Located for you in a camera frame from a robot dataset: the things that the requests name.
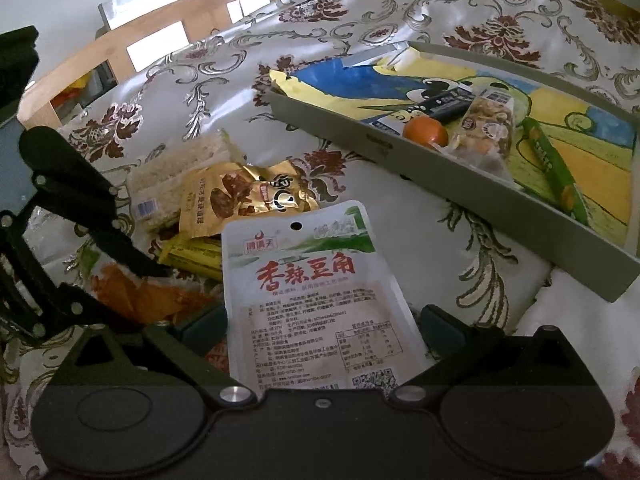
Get wooden bed frame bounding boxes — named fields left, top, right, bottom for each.
left=17, top=0, right=387, bottom=127

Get clear nut bar packet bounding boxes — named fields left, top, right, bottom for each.
left=439, top=85, right=517, bottom=182

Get gold packet brown fruit picture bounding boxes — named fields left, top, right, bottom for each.
left=178, top=165, right=266, bottom=239

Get clear puffed rice cracker packet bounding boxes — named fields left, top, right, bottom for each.
left=125, top=129, right=242, bottom=234

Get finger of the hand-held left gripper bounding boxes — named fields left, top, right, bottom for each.
left=0, top=210, right=102, bottom=347
left=19, top=127, right=169, bottom=279

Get green sausage stick packet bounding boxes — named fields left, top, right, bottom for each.
left=522, top=117, right=592, bottom=227

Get grey rectangular tray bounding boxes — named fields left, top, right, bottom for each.
left=262, top=40, right=640, bottom=304

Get dark blue stick packet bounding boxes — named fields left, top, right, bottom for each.
left=369, top=87, right=477, bottom=132

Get white floral patterned bedspread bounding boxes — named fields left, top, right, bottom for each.
left=0, top=0, right=640, bottom=480

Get white green snack pouch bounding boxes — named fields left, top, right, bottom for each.
left=221, top=200, right=432, bottom=397

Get colourful painted paper sheet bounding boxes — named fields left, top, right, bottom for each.
left=270, top=47, right=640, bottom=248

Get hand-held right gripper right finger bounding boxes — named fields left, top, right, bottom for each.
left=387, top=304, right=584, bottom=409

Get small orange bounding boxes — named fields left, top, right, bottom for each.
left=404, top=117, right=449, bottom=147

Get gold packet black calligraphy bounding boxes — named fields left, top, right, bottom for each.
left=249, top=159, right=322, bottom=213

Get plastic bag of small oranges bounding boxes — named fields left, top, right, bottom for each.
left=80, top=255, right=222, bottom=332

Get yellow snack packet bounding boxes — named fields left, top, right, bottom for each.
left=157, top=235, right=224, bottom=282

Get window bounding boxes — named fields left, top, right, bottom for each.
left=97, top=0, right=287, bottom=72

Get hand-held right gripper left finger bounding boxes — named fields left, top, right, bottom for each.
left=57, top=304, right=259, bottom=409

